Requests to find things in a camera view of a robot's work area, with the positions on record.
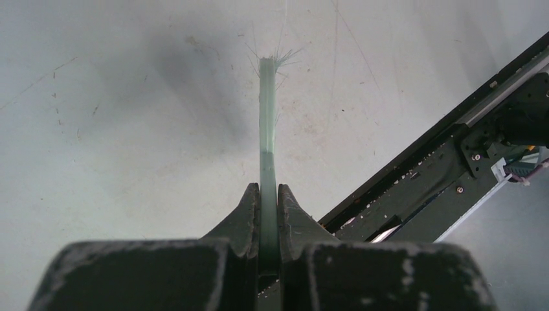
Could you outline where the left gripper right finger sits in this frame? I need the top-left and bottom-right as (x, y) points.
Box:
(278, 184), (339, 310)

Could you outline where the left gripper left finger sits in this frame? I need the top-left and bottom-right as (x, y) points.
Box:
(202, 183), (261, 310)

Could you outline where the green hand brush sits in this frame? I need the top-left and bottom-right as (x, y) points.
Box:
(255, 50), (300, 277)

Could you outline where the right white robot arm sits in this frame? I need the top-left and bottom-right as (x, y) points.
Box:
(498, 72), (548, 148)

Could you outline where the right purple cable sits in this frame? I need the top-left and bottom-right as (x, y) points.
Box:
(508, 156), (549, 185)

